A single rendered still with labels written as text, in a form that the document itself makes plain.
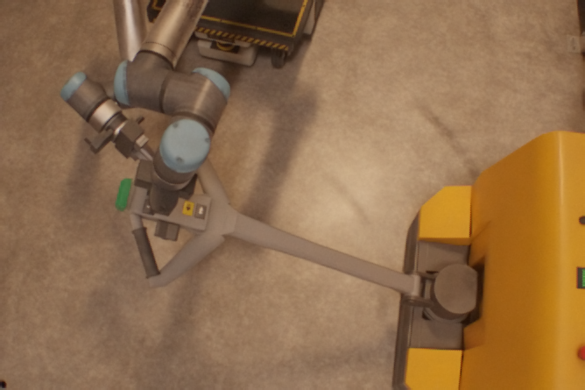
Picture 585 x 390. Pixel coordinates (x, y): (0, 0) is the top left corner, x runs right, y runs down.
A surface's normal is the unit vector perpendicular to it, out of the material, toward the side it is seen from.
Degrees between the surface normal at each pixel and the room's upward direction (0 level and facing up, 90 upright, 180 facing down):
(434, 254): 0
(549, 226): 45
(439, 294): 0
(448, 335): 0
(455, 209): 22
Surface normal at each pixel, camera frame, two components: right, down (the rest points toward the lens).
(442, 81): -0.01, -0.36
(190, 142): 0.34, -0.20
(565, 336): -0.25, -0.37
